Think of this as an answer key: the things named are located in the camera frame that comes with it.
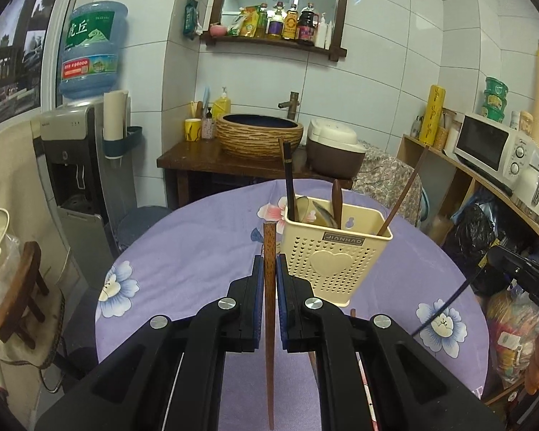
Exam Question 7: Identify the dark wooden sink table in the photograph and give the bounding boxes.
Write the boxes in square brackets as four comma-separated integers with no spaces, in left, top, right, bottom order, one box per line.
[155,138,356,209]

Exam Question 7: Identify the wooden shelf unit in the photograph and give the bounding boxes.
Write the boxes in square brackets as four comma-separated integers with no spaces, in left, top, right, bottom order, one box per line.
[420,148,539,246]

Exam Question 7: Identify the woven basin sink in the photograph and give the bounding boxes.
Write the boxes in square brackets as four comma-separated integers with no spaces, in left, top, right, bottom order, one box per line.
[216,114,304,159]

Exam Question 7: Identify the purple floral tablecloth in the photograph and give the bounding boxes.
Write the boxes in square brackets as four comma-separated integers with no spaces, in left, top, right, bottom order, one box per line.
[94,178,491,431]

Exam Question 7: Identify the wall shelf with bottles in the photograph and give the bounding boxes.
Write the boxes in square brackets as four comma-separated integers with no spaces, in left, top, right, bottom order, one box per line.
[200,0,349,62]

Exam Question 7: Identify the paper cup stack holder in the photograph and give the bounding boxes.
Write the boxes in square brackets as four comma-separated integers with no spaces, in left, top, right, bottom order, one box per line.
[102,91,143,159]

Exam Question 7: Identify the small wooden stool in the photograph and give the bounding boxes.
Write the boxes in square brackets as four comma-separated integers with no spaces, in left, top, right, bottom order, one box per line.
[0,241,49,349]

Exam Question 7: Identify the yellow tall box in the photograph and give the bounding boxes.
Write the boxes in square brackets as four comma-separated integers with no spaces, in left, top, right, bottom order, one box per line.
[419,85,446,146]

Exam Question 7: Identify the floral cloth covered chair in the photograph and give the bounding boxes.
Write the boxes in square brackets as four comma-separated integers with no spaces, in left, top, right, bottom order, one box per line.
[351,141,423,227]

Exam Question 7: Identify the bronze faucet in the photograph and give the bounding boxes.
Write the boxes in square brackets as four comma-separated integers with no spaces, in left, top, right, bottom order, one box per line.
[277,92,300,122]

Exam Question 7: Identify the yellow mug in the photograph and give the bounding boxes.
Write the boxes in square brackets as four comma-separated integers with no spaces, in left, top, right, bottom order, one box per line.
[184,118,202,142]

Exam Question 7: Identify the brown white rice cooker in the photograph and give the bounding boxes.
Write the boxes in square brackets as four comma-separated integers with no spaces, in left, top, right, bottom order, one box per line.
[305,118,366,180]

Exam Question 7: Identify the black plastic bag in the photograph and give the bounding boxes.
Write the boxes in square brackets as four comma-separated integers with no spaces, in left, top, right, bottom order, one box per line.
[442,189,502,278]

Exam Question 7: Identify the white microwave oven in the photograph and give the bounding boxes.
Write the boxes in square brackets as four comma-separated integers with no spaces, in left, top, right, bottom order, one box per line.
[454,114,536,196]

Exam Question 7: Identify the blue water bottle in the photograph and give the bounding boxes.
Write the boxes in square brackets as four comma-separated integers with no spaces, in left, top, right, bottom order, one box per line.
[59,1,128,100]

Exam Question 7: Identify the green stacked bowls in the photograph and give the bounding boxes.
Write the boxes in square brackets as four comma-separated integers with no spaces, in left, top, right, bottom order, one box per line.
[481,77,508,122]

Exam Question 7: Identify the beige plastic utensil holder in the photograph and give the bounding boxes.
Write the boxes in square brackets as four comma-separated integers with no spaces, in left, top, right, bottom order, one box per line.
[280,196,393,306]

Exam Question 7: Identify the dark wooden spoon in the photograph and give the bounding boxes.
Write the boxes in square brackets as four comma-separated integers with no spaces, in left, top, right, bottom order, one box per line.
[331,179,342,229]

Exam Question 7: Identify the black chopstick gold band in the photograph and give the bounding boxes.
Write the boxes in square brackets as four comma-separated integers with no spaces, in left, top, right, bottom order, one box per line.
[411,269,483,338]

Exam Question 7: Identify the clear plastic spoon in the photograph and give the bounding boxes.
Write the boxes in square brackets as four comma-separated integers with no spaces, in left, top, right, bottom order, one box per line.
[296,196,316,224]

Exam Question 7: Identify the black chopstick group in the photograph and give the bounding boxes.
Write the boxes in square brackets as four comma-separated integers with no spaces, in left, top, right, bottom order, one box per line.
[283,141,297,222]

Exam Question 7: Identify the large metal spoon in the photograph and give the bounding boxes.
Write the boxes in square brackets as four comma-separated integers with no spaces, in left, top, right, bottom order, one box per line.
[312,199,339,229]

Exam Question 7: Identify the yellow soap bottle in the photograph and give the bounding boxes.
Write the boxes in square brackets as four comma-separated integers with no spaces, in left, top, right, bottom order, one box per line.
[212,87,231,121]

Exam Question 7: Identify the water dispenser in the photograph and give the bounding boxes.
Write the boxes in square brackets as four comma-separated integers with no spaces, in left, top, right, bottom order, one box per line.
[38,99,137,289]

